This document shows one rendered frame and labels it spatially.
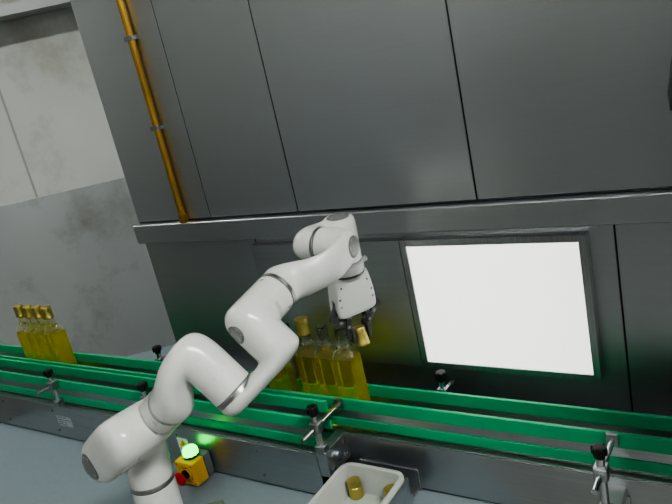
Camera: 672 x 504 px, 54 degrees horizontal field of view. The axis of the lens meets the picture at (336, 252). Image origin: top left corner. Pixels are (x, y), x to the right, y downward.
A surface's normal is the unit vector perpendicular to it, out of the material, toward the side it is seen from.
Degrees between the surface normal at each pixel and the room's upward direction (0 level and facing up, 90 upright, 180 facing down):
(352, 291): 96
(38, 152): 90
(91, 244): 90
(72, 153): 90
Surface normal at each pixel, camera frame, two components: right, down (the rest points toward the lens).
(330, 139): -0.52, 0.35
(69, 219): 0.12, 0.26
